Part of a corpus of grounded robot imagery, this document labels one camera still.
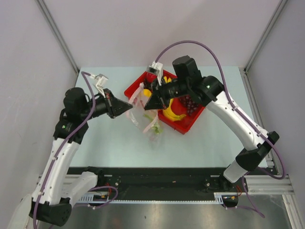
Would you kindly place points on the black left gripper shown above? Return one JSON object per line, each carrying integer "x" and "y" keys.
{"x": 115, "y": 107}

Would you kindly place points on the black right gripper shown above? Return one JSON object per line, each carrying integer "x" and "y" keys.
{"x": 158, "y": 99}

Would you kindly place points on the curved yellow banana bunch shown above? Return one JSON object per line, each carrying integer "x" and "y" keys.
{"x": 169, "y": 114}

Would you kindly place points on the clear pink-dotted zip bag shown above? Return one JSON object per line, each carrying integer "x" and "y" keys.
{"x": 138, "y": 101}

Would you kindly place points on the green celery stalk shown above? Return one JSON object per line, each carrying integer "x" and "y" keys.
{"x": 153, "y": 126}

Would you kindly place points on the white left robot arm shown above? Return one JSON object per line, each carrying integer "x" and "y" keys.
{"x": 50, "y": 203}

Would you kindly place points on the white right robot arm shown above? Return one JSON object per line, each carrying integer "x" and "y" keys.
{"x": 210, "y": 93}

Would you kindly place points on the yellow lemon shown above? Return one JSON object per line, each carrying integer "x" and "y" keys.
{"x": 146, "y": 92}

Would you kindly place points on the dark grape bunch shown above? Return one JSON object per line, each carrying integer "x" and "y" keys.
{"x": 147, "y": 84}

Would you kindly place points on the red pomegranate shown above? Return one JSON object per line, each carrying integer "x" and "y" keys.
{"x": 150, "y": 77}

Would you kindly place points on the straight yellow banana bunch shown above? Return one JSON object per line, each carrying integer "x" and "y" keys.
{"x": 166, "y": 79}

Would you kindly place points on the red plastic tray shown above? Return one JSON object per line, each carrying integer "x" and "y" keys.
{"x": 182, "y": 113}

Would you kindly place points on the red grape bunch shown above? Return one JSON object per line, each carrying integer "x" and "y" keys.
{"x": 189, "y": 104}

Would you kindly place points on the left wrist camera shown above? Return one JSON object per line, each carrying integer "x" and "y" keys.
{"x": 101, "y": 81}

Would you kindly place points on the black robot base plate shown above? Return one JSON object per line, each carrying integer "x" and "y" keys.
{"x": 165, "y": 184}

